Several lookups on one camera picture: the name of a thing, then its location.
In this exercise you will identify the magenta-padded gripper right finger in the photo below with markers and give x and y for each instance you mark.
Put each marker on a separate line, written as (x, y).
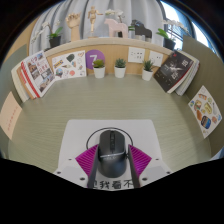
(156, 171)

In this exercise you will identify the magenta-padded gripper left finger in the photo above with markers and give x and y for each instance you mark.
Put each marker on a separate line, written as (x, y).
(68, 171)

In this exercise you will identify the dark grey computer mouse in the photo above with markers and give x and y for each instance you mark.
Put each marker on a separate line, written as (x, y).
(112, 156)

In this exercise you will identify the white line-drawing mouse pad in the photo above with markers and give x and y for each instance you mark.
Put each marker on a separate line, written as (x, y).
(76, 133)

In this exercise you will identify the beige thick book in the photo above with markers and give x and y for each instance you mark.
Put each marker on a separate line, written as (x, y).
(10, 115)

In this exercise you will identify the small plant in white pot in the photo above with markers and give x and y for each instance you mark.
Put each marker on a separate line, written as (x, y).
(99, 72)
(147, 75)
(120, 72)

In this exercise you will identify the brown book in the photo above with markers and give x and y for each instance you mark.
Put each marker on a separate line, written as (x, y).
(24, 83)

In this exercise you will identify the black cover book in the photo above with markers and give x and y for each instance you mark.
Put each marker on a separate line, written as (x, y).
(173, 70)

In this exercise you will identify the white thick book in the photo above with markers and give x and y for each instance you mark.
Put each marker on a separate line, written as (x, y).
(16, 81)

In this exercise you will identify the red-spined photo-cover book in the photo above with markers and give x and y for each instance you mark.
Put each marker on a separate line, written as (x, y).
(40, 71)

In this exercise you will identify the white sticker picture card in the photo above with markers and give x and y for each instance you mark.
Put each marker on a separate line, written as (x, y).
(69, 65)

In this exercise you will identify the green felt desk partition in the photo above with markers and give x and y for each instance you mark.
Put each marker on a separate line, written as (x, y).
(210, 66)
(10, 63)

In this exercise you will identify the purple round number sign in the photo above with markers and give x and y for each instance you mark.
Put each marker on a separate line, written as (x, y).
(93, 55)

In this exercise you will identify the white orchid in black pot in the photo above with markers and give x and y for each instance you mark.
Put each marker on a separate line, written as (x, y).
(169, 43)
(55, 41)

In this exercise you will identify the wooden desk shelf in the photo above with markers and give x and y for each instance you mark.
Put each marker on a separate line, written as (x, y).
(113, 46)

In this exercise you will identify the black wooden horse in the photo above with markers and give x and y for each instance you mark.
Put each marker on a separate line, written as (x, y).
(142, 31)

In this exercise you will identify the wooden hand model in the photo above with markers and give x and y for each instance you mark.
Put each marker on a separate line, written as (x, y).
(74, 25)

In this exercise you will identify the pink wooden horse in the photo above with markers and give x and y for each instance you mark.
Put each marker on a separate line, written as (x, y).
(115, 28)

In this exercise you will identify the wooden artist mannequin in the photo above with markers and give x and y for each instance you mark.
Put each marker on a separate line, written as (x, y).
(93, 18)

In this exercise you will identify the dark-framed window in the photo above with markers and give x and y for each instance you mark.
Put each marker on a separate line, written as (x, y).
(173, 13)

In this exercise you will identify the grey white curtain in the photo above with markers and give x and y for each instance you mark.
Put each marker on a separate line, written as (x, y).
(143, 10)

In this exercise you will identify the white orchid plant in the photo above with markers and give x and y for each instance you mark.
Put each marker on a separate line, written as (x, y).
(115, 13)

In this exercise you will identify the white wall socket plate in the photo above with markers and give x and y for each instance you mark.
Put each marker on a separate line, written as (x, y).
(136, 55)
(156, 58)

